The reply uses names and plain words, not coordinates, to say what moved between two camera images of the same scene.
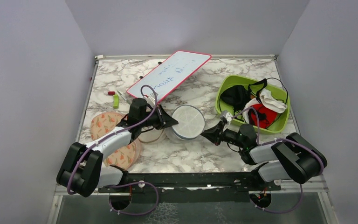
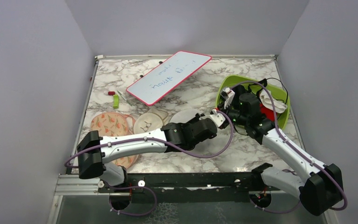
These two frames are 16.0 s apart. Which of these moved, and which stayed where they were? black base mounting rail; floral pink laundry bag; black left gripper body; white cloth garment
Moved: black left gripper body
Stayed: white cloth garment; black base mounting rail; floral pink laundry bag
